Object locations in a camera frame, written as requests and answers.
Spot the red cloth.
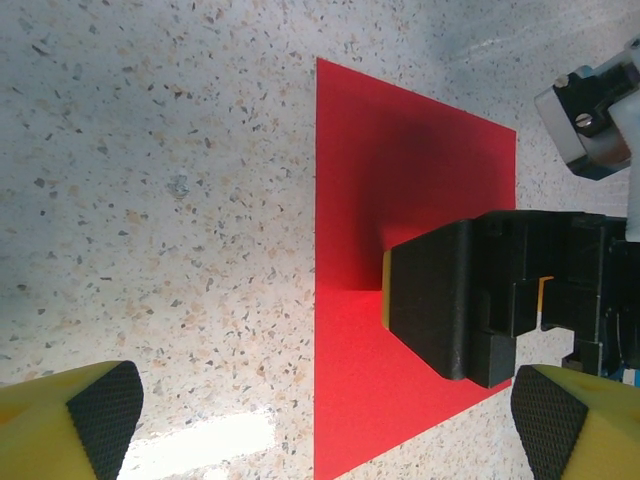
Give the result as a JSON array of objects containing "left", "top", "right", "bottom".
[{"left": 313, "top": 56, "right": 518, "bottom": 480}]

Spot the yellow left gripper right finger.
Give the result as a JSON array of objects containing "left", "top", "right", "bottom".
[{"left": 510, "top": 363, "right": 640, "bottom": 480}]

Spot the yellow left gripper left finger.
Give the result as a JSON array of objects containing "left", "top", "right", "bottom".
[{"left": 0, "top": 359, "right": 145, "bottom": 480}]

